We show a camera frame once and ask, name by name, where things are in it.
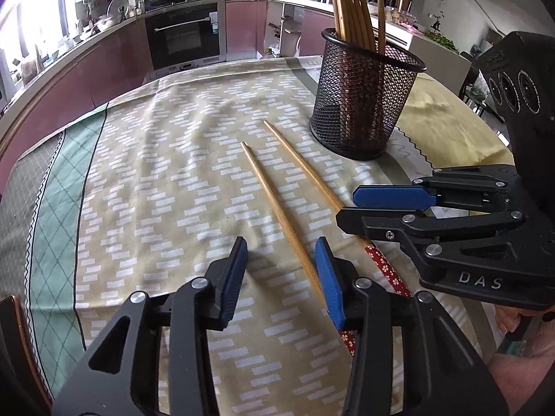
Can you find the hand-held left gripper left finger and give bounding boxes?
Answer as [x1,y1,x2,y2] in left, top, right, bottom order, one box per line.
[51,236,249,416]

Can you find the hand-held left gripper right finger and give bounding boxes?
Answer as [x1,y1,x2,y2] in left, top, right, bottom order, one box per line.
[314,237,510,416]

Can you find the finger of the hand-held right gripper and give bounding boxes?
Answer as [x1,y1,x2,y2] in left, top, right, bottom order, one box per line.
[352,165,522,214]
[336,207,526,266]

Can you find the black mesh utensil holder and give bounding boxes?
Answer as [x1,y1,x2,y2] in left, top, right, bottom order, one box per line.
[309,27,428,161]

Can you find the person's right forearm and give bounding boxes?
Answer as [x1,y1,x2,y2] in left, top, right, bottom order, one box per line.
[486,350,555,416]

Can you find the person's right hand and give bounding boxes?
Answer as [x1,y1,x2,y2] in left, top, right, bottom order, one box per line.
[494,304,555,356]

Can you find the clear plastic bag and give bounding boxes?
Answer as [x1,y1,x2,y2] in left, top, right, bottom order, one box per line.
[470,73,493,100]

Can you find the dark chair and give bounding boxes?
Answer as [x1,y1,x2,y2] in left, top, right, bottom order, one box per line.
[460,52,490,115]

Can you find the patterned beige green tablecloth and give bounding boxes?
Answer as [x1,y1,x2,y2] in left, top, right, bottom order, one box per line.
[0,54,514,416]

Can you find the white island cabinet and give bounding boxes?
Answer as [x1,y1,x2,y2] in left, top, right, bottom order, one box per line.
[408,30,473,96]

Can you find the green vegetables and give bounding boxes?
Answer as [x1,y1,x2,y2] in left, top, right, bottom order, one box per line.
[427,30,458,53]

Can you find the brown wooden chair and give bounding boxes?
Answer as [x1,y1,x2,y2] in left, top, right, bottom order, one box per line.
[0,295,50,416]

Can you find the black built-in oven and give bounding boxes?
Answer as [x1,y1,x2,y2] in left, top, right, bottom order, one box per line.
[143,2,226,72]

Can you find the pink kitchen cabinets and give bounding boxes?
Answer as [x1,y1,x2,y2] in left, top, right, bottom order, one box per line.
[0,0,412,191]

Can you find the steel pot lid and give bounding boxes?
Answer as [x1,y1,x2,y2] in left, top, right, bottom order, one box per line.
[106,0,130,20]

